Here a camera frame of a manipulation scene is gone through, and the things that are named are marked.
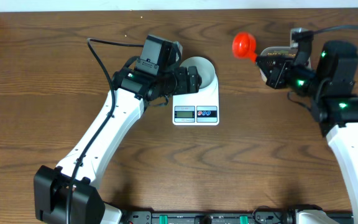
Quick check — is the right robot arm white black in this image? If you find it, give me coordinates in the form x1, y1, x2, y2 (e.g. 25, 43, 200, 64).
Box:
255, 40, 358, 223

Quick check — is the clear container of soybeans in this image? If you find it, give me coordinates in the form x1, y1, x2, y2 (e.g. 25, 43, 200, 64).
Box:
259, 47, 311, 82

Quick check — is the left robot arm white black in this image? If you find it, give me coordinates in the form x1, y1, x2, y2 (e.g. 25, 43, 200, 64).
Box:
34, 35, 201, 223

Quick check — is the grey bowl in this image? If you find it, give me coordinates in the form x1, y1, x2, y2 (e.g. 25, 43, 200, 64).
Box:
180, 57, 216, 91

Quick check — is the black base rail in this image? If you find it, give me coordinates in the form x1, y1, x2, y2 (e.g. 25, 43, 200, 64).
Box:
118, 210, 288, 224

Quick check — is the white digital kitchen scale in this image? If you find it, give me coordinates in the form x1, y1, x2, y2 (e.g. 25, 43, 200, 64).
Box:
172, 75, 219, 126

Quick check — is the red measuring scoop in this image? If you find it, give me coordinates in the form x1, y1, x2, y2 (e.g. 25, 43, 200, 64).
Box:
232, 32, 257, 63

